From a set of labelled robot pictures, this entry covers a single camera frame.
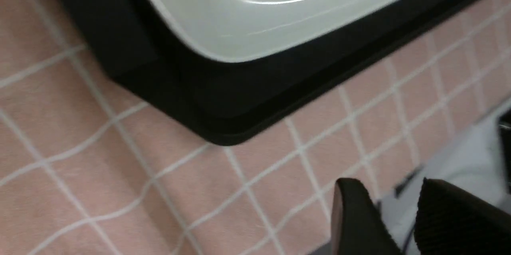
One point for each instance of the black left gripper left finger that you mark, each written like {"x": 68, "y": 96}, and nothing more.
{"x": 356, "y": 224}

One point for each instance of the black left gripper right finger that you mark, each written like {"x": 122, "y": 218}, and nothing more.
{"x": 451, "y": 221}

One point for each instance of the white square rice plate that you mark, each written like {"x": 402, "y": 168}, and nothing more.
{"x": 234, "y": 31}

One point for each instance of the black serving tray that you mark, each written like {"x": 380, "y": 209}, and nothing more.
{"x": 227, "y": 104}

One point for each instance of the pink checkered tablecloth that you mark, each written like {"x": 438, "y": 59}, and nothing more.
{"x": 87, "y": 168}

